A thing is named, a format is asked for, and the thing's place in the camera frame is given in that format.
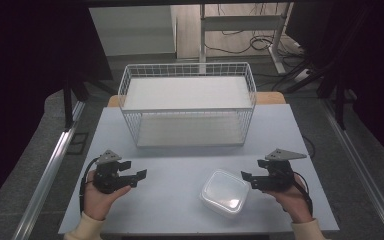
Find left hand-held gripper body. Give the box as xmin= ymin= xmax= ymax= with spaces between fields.
xmin=92 ymin=149 xmax=123 ymax=195

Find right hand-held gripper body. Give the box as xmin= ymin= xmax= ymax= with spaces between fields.
xmin=263 ymin=148 xmax=308 ymax=193

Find clear plastic lidded container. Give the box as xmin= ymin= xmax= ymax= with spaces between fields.
xmin=199 ymin=168 xmax=251 ymax=220

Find white wire basket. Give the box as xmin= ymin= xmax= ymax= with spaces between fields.
xmin=117 ymin=61 xmax=258 ymax=149

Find person's left hand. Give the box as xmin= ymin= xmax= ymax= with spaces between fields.
xmin=83 ymin=169 xmax=132 ymax=222

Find person's right hand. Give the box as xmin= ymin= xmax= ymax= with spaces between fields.
xmin=265 ymin=174 xmax=315 ymax=225

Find black floor plate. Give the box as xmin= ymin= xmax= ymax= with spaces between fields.
xmin=66 ymin=132 xmax=90 ymax=156

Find black metal stand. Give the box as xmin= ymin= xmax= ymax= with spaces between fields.
xmin=61 ymin=74 xmax=116 ymax=132
xmin=272 ymin=59 xmax=351 ymax=131

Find white power strip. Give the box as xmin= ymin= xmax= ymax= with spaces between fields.
xmin=292 ymin=67 xmax=312 ymax=83

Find white cabinet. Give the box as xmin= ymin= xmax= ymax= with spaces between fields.
xmin=88 ymin=5 xmax=178 ymax=58

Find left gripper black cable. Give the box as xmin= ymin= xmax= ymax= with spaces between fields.
xmin=78 ymin=156 xmax=100 ymax=215

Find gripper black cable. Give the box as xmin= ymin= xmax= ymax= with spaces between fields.
xmin=78 ymin=156 xmax=100 ymax=215
xmin=292 ymin=171 xmax=315 ymax=216

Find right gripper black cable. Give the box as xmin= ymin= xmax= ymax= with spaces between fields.
xmin=292 ymin=171 xmax=315 ymax=216

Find aluminium rail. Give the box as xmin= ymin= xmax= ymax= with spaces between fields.
xmin=319 ymin=99 xmax=384 ymax=240
xmin=11 ymin=100 xmax=87 ymax=240

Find black floor cables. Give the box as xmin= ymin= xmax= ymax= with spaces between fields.
xmin=203 ymin=30 xmax=303 ymax=57

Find white metal desk frame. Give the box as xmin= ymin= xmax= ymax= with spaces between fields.
xmin=198 ymin=2 xmax=294 ymax=75

